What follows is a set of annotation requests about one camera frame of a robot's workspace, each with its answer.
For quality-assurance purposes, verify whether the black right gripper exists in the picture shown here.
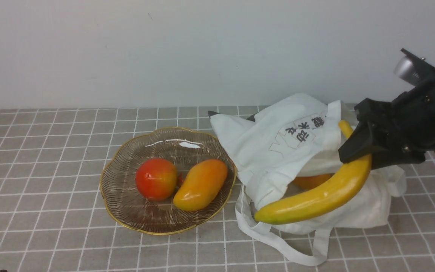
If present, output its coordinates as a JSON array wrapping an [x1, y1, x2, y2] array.
[[338, 79, 435, 169]]

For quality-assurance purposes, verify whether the yellow banana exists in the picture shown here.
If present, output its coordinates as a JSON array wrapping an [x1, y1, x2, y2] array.
[[254, 120, 372, 225]]

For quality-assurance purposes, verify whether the white cloth tote bag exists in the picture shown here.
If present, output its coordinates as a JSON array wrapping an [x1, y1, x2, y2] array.
[[208, 93, 406, 266]]

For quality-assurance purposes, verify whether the orange fruit inside bag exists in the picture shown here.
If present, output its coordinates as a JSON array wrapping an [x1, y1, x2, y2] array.
[[292, 173, 333, 190]]

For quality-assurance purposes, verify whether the gold-rimmed glass fruit bowl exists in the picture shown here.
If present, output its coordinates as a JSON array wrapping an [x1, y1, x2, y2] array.
[[100, 127, 237, 235]]

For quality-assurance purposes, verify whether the red round fruit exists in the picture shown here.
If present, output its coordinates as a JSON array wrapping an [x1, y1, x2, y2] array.
[[135, 158, 177, 201]]

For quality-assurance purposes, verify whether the yellow orange mango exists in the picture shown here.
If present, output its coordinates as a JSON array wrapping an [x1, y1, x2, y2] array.
[[173, 159, 228, 212]]

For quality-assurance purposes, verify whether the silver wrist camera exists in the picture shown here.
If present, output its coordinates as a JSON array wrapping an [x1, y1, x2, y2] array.
[[393, 48, 435, 87]]

